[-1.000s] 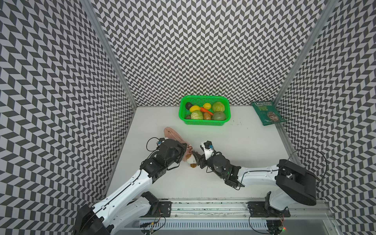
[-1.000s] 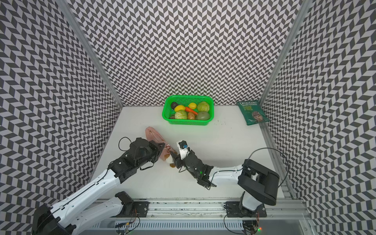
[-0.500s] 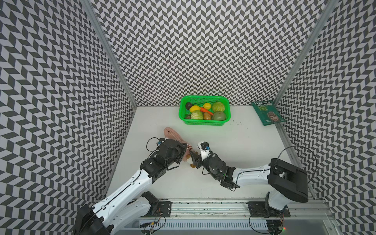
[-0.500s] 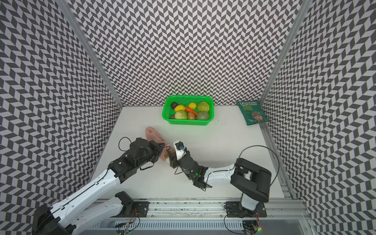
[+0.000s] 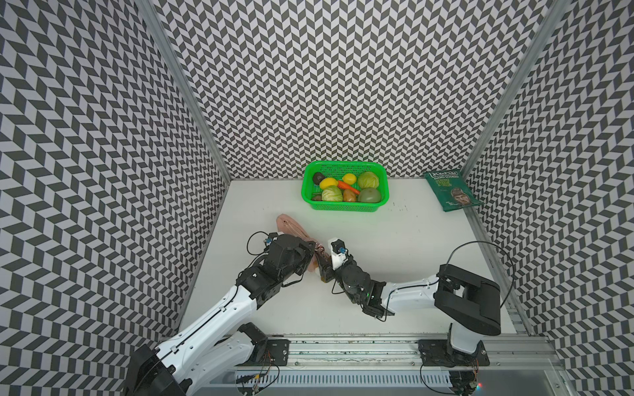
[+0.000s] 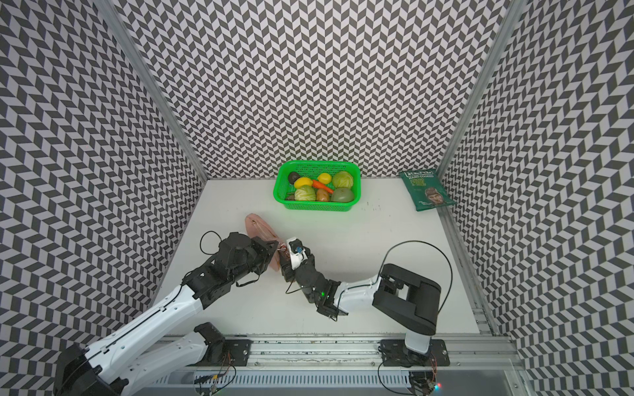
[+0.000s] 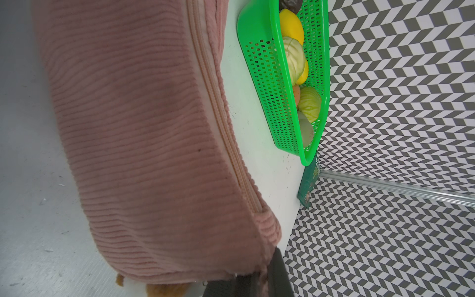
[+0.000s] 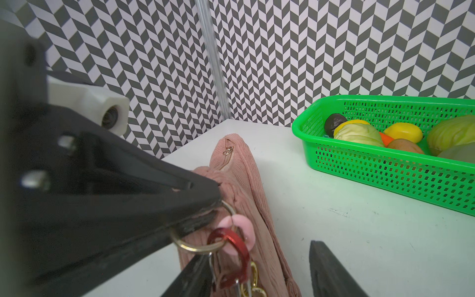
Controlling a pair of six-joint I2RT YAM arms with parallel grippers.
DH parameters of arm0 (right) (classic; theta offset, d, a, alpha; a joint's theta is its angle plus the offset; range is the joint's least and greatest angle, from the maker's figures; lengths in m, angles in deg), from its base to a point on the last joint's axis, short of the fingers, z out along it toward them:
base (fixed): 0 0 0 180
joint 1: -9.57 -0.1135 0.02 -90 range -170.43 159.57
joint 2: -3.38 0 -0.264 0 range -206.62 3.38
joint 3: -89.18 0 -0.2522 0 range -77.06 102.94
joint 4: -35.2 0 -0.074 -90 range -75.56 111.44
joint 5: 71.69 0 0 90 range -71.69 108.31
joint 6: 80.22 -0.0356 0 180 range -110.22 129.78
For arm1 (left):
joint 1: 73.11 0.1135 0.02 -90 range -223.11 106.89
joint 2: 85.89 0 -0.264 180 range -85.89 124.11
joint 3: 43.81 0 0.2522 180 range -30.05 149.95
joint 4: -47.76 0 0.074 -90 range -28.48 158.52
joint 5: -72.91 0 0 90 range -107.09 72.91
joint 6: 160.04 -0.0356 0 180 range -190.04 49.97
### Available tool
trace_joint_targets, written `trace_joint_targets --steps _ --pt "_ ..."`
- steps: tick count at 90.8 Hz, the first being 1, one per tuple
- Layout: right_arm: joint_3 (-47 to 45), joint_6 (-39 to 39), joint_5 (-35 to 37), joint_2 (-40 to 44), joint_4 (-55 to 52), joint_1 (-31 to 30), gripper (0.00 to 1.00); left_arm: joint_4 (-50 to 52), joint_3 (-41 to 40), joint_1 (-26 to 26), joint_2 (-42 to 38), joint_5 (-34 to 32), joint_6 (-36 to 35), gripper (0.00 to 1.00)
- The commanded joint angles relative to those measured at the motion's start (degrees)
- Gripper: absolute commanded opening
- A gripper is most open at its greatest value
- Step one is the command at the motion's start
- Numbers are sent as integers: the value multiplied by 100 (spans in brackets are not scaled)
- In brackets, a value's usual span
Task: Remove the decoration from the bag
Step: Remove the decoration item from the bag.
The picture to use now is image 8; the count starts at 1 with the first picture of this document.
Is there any green plastic basket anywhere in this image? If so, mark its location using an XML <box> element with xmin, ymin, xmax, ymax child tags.
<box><xmin>292</xmin><ymin>95</ymin><xmax>475</xmax><ymax>215</ymax></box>

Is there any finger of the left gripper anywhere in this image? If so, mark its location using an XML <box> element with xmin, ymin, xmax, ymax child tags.
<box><xmin>14</xmin><ymin>105</ymin><xmax>223</xmax><ymax>268</ymax></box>
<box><xmin>33</xmin><ymin>210</ymin><xmax>217</xmax><ymax>297</ymax></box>

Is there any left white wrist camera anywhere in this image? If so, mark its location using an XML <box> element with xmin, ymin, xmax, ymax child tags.
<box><xmin>47</xmin><ymin>74</ymin><xmax>130</xmax><ymax>136</ymax></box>

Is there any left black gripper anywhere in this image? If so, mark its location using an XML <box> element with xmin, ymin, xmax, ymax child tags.
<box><xmin>1</xmin><ymin>21</ymin><xmax>48</xmax><ymax>297</ymax></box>

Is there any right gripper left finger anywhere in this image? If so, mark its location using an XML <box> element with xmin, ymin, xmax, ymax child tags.
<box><xmin>162</xmin><ymin>255</ymin><xmax>213</xmax><ymax>297</ymax></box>

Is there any green toy lettuce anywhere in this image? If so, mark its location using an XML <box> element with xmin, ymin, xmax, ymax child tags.
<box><xmin>333</xmin><ymin>123</ymin><xmax>385</xmax><ymax>147</ymax></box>

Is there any pink corduroy bag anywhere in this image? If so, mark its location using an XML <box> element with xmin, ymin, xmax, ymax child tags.
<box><xmin>183</xmin><ymin>134</ymin><xmax>301</xmax><ymax>297</ymax></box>

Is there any orange toy carrot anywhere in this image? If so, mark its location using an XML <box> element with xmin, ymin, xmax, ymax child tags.
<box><xmin>379</xmin><ymin>132</ymin><xmax>394</xmax><ymax>147</ymax></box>

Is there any brown toy potato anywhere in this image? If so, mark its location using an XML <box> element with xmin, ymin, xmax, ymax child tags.
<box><xmin>387</xmin><ymin>139</ymin><xmax>424</xmax><ymax>154</ymax></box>

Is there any left aluminium corner post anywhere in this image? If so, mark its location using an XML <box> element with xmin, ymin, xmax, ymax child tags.
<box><xmin>195</xmin><ymin>0</ymin><xmax>231</xmax><ymax>120</ymax></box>

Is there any light green toy cabbage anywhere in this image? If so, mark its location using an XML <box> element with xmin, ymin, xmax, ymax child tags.
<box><xmin>427</xmin><ymin>115</ymin><xmax>475</xmax><ymax>156</ymax></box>

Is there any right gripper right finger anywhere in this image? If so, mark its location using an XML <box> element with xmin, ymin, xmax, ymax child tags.
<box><xmin>309</xmin><ymin>241</ymin><xmax>368</xmax><ymax>297</ymax></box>

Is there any yellow toy lemon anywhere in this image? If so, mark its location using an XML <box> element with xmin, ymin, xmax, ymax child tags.
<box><xmin>384</xmin><ymin>123</ymin><xmax>423</xmax><ymax>144</ymax></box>

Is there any dark purple toy fruit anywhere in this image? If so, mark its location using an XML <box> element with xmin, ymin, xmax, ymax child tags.
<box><xmin>324</xmin><ymin>113</ymin><xmax>348</xmax><ymax>138</ymax></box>

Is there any grey green toy avocado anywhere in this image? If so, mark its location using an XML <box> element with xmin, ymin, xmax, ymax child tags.
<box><xmin>438</xmin><ymin>142</ymin><xmax>475</xmax><ymax>164</ymax></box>

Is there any plush keychain decoration with carabiners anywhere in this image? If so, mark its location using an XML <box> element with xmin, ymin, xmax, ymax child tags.
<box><xmin>170</xmin><ymin>201</ymin><xmax>268</xmax><ymax>297</ymax></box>

